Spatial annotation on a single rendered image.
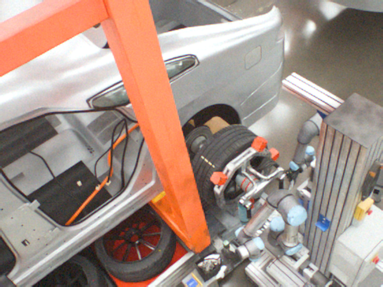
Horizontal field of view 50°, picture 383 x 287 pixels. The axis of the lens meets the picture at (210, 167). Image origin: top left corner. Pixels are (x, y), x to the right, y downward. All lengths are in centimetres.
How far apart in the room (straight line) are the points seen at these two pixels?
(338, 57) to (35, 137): 368
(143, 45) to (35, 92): 97
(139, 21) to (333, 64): 398
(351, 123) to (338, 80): 327
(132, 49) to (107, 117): 193
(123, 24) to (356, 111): 110
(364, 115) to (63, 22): 132
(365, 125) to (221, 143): 130
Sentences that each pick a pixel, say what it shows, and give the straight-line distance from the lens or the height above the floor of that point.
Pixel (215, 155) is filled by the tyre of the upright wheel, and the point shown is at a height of 115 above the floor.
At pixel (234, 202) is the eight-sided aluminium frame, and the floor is 63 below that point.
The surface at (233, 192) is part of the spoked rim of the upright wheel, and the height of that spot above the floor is 62.
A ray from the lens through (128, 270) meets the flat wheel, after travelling 335.
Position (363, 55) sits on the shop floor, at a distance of 562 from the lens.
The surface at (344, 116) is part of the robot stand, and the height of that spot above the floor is 203.
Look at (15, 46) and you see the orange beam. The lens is 155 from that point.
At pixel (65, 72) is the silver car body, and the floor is 197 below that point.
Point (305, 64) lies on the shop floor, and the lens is 540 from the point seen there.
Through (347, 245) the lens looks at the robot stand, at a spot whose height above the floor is 123.
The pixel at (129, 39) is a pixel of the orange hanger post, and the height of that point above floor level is 252.
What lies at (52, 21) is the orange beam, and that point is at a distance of 157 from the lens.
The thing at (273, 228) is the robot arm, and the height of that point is 105.
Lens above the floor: 346
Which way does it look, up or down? 53 degrees down
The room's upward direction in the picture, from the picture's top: 11 degrees counter-clockwise
